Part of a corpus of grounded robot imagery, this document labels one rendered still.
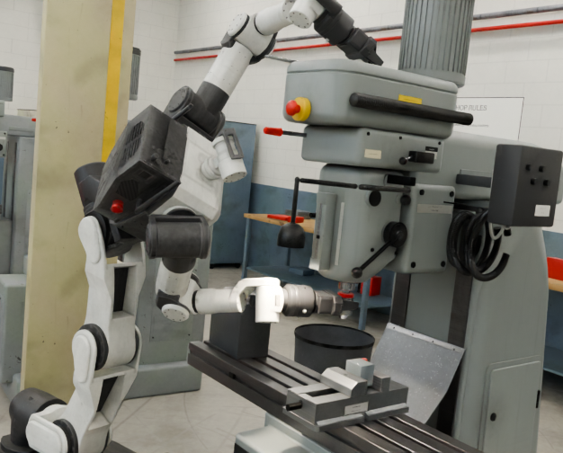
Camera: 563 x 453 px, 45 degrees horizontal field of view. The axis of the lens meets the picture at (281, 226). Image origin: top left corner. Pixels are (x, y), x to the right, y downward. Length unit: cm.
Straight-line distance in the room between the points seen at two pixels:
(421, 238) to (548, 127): 463
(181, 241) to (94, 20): 186
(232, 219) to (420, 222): 744
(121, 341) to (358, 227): 80
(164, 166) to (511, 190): 89
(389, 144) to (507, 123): 495
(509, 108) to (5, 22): 715
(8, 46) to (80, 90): 753
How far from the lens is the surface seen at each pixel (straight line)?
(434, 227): 199
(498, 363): 225
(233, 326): 230
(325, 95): 172
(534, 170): 189
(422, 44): 203
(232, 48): 202
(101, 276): 204
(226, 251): 932
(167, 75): 1175
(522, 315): 230
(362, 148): 175
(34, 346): 341
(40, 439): 237
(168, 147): 179
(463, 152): 207
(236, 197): 929
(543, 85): 660
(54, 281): 336
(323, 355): 383
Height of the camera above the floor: 164
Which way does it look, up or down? 6 degrees down
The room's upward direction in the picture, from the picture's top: 6 degrees clockwise
